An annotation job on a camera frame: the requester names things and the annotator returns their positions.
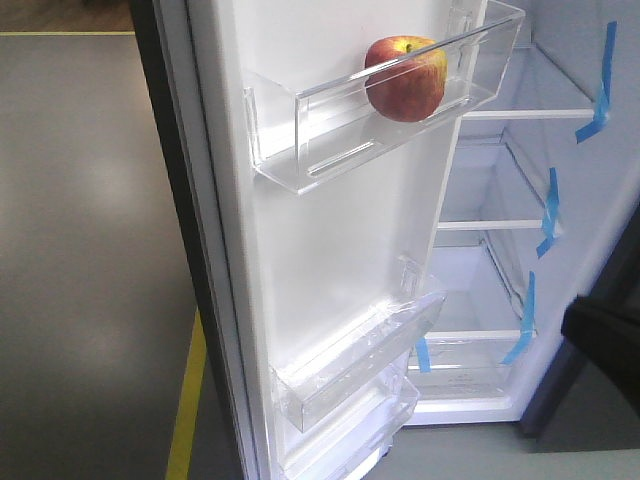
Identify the dark grey fridge body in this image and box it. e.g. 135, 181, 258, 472
409, 1, 639, 437

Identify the clear middle door bin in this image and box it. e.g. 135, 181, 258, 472
271, 275, 446, 432

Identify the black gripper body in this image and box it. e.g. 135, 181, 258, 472
561, 296, 639, 370

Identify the clear upper door bin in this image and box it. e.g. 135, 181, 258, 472
245, 1, 525, 194

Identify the red yellow apple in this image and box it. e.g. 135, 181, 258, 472
364, 35, 448, 123

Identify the fridge door white inside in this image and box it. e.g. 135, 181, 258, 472
130, 1, 489, 479

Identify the clear lower door bin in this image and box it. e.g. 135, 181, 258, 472
279, 367, 418, 479

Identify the clear crisper drawer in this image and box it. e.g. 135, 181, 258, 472
407, 337, 517, 401

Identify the clear door bin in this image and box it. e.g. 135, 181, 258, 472
271, 275, 446, 432
245, 1, 525, 194
279, 367, 418, 479

